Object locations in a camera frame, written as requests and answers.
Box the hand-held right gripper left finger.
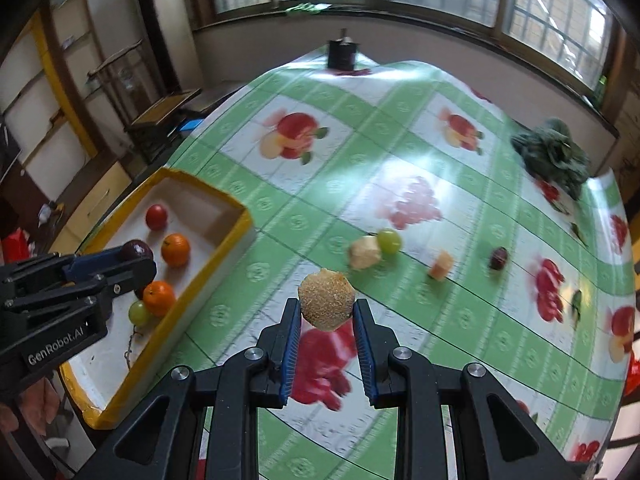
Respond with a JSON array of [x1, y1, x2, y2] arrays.
[[97, 297, 303, 480]]

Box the yellow-framed white cabinet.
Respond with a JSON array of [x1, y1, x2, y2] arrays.
[[0, 0, 133, 241]]

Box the brown grape stem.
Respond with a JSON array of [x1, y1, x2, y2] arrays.
[[122, 325, 143, 368]]

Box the pale sugarcane piece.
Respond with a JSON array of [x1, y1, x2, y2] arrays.
[[348, 236, 383, 270], [298, 269, 355, 332]]

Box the dark leafy greens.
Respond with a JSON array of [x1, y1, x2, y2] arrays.
[[510, 118, 593, 201]]

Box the yellow-rimmed white box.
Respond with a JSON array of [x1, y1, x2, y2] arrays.
[[59, 167, 253, 431]]

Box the dark purple plum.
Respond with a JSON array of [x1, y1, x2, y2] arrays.
[[119, 240, 155, 263]]

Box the red bag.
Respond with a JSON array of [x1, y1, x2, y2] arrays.
[[0, 227, 31, 263]]

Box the orange mandarin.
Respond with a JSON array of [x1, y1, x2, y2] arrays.
[[142, 281, 177, 318], [161, 233, 191, 268]]

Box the orange melon cube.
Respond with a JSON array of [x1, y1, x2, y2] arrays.
[[428, 251, 455, 281]]

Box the green fruit-print tablecloth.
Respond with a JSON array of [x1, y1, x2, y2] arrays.
[[60, 57, 640, 480]]

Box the wooden desk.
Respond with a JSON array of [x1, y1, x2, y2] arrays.
[[125, 87, 203, 161]]

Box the small red tomato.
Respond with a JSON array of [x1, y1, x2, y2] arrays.
[[145, 204, 169, 231]]

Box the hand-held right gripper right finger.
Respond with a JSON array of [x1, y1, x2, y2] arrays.
[[352, 297, 571, 480]]

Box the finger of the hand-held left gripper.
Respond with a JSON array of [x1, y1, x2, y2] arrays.
[[65, 247, 127, 282], [100, 258, 157, 307]]

